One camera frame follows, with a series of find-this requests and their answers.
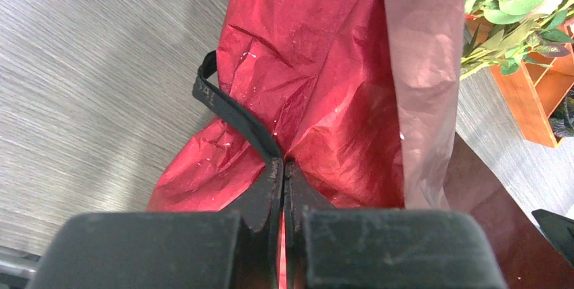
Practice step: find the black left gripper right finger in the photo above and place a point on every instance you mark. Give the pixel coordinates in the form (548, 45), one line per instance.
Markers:
(328, 247)

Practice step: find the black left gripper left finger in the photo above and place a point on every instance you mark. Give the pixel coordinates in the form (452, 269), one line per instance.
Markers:
(236, 247)

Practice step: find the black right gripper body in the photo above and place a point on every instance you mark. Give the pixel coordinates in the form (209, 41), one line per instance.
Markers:
(558, 230)

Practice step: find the black ribbon gold lettering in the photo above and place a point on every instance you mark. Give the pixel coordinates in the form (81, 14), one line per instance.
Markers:
(234, 114)

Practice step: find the pink flower bouquet red wrap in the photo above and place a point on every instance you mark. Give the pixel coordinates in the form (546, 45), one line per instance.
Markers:
(362, 95)

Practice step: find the orange compartment tray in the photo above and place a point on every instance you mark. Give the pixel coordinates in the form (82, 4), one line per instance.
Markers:
(534, 92)

